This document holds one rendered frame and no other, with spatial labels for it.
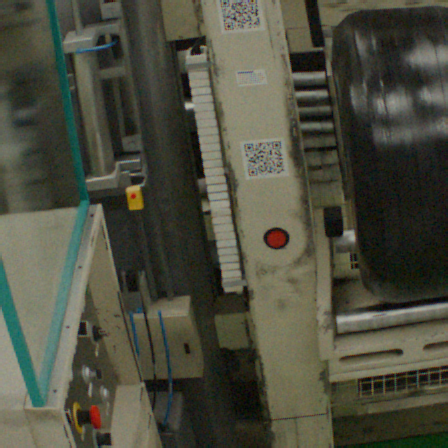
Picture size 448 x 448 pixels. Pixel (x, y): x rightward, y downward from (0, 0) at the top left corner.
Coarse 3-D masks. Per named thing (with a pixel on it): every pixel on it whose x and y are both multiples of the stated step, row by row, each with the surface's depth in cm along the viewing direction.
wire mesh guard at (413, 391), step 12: (336, 180) 270; (348, 192) 271; (312, 204) 272; (348, 204) 273; (348, 216) 274; (336, 264) 281; (432, 372) 296; (336, 384) 298; (348, 384) 298; (360, 384) 298; (372, 384) 298; (384, 384) 298; (408, 384) 299; (432, 384) 299; (444, 384) 298; (360, 396) 301; (372, 396) 300; (384, 396) 299; (396, 396) 299
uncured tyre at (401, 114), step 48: (336, 48) 214; (384, 48) 207; (432, 48) 205; (384, 96) 202; (432, 96) 201; (384, 144) 201; (432, 144) 200; (384, 192) 203; (432, 192) 201; (384, 240) 206; (432, 240) 206; (384, 288) 216; (432, 288) 216
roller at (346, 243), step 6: (348, 234) 253; (336, 240) 253; (342, 240) 253; (348, 240) 253; (354, 240) 253; (336, 246) 253; (342, 246) 253; (348, 246) 253; (354, 246) 253; (336, 252) 255; (342, 252) 254; (348, 252) 255
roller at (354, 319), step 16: (384, 304) 230; (400, 304) 229; (416, 304) 228; (432, 304) 227; (336, 320) 231; (352, 320) 229; (368, 320) 229; (384, 320) 228; (400, 320) 228; (416, 320) 228
